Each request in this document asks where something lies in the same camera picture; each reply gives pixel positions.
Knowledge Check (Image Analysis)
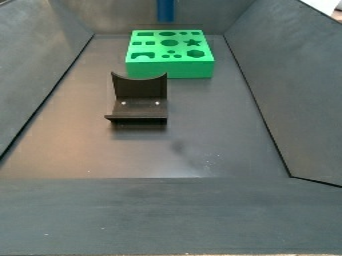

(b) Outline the blue oval cylinder peg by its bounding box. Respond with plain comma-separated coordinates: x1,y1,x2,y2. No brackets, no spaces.
156,0,175,22

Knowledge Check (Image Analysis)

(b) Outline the green shape sorting board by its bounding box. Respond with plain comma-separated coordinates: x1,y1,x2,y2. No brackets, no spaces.
125,30,215,78

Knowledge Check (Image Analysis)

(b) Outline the black curved holder stand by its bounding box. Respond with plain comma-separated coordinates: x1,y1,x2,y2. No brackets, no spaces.
104,73,168,122

